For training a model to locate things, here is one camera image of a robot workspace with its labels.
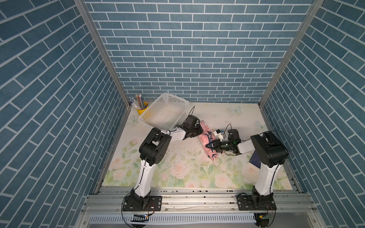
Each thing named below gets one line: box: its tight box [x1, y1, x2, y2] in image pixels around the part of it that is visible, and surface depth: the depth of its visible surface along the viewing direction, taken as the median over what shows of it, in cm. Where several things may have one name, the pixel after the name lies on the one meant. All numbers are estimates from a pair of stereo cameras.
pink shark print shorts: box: [198, 120, 218, 162], surface depth 95 cm
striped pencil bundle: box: [134, 94, 149, 110], surface depth 107 cm
